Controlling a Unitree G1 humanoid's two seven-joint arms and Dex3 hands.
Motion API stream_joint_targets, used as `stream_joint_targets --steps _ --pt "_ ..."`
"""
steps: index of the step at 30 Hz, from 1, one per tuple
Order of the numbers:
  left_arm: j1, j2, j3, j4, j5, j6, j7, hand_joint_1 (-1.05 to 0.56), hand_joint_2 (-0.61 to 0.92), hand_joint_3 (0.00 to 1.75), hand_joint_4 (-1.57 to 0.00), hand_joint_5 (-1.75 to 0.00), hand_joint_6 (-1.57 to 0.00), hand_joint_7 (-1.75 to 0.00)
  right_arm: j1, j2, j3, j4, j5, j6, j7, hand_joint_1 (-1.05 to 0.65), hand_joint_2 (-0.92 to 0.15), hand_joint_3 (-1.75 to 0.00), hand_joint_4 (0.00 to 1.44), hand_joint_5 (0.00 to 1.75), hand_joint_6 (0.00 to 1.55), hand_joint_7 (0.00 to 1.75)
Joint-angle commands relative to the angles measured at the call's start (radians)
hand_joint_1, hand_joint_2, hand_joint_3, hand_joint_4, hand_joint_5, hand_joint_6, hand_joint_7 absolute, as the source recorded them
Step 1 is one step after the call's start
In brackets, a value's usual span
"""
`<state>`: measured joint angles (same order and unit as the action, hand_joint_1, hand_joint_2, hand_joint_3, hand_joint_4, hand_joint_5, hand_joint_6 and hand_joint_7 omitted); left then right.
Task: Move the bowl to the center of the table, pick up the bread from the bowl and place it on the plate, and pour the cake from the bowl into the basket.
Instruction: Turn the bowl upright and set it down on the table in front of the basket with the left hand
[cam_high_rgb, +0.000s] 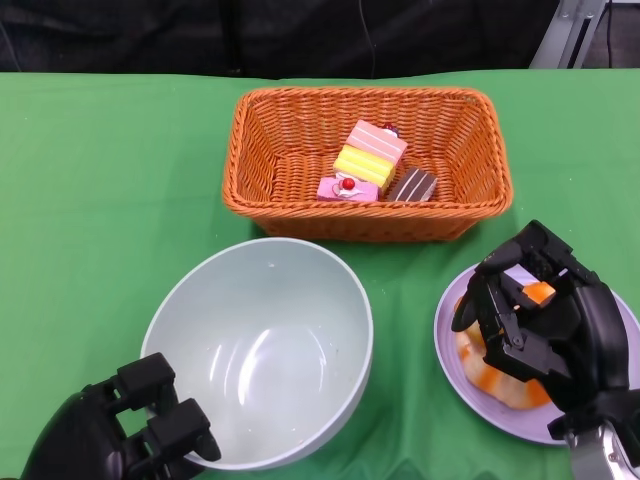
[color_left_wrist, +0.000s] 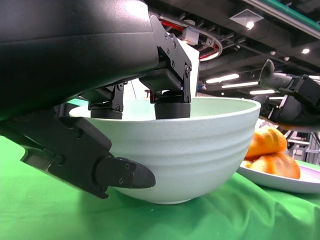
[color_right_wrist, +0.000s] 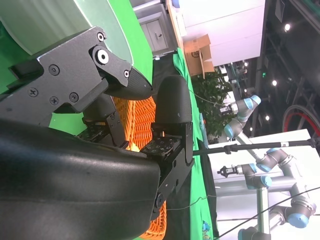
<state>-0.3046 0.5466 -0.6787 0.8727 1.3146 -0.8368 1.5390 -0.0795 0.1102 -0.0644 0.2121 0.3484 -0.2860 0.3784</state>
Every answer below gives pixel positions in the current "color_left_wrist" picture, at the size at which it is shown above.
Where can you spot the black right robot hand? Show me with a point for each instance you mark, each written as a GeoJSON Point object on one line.
{"type": "Point", "coordinates": [292, 100]}

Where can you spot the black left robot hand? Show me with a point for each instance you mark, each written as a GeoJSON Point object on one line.
{"type": "Point", "coordinates": [75, 50]}

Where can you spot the grey-green bowl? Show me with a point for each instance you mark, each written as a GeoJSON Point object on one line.
{"type": "Point", "coordinates": [187, 150]}

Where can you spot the lavender plate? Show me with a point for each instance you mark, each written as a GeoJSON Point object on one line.
{"type": "Point", "coordinates": [287, 182]}

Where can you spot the white ceiling air vent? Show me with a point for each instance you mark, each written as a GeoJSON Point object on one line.
{"type": "Point", "coordinates": [246, 16]}

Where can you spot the green tablecloth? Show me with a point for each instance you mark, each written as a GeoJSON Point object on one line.
{"type": "Point", "coordinates": [175, 220]}

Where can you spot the green-edged ceiling rail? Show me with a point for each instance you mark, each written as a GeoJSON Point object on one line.
{"type": "Point", "coordinates": [287, 12]}

